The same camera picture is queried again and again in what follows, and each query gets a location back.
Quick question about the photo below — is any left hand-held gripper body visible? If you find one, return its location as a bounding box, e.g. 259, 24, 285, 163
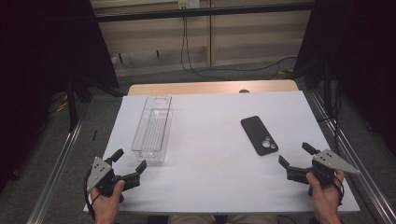
86, 156, 126, 199

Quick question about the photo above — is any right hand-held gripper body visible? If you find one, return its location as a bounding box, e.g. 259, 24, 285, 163
306, 148, 361, 198

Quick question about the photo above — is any person's left hand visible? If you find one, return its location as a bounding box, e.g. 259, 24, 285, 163
90, 179, 126, 224

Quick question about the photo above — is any person's right hand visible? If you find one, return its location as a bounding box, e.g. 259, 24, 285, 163
305, 170, 346, 224

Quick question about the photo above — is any clear plastic organiser tray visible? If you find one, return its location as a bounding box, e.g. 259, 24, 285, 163
131, 95, 174, 164

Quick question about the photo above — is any white table board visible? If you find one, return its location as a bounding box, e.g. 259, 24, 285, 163
83, 91, 361, 215

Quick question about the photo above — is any black curtain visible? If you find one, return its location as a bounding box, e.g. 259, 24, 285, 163
293, 0, 396, 155
0, 0, 120, 190

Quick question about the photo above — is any wooden table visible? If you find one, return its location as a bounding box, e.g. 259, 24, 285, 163
127, 79, 300, 96

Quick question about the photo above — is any black horizontal bar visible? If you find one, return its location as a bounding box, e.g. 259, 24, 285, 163
92, 2, 316, 23

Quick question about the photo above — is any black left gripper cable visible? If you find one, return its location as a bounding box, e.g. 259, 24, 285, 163
82, 169, 97, 220

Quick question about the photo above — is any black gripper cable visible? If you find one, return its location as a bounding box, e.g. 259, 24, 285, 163
332, 175, 346, 206
82, 169, 97, 220

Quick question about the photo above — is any aluminium floor rail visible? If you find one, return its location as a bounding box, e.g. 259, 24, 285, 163
307, 90, 396, 224
26, 119, 84, 224

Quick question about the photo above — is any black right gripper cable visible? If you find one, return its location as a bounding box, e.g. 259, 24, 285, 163
332, 175, 346, 206

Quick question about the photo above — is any black stand post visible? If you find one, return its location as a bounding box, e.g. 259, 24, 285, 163
65, 77, 79, 133

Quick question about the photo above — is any yellow cable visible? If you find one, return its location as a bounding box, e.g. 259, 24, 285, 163
49, 94, 69, 114

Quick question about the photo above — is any black floor cable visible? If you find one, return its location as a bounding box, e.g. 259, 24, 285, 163
199, 55, 299, 81

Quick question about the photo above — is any black hanging cable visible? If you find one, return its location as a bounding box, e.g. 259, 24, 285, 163
179, 16, 219, 80

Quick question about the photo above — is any white wall socket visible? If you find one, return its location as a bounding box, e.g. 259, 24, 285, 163
177, 0, 201, 9

